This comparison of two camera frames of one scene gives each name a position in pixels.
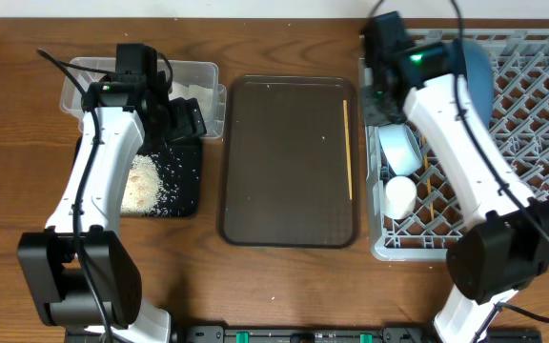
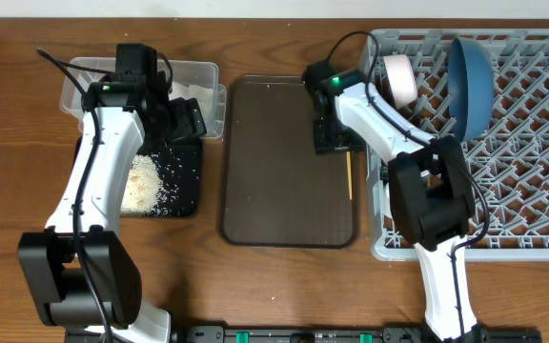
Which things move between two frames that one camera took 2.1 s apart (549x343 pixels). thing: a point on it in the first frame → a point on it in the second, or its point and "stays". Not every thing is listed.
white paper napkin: [203, 95] stays
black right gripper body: [376, 110] → [329, 133]
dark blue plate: [478, 72] stays
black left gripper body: [185, 120] stays
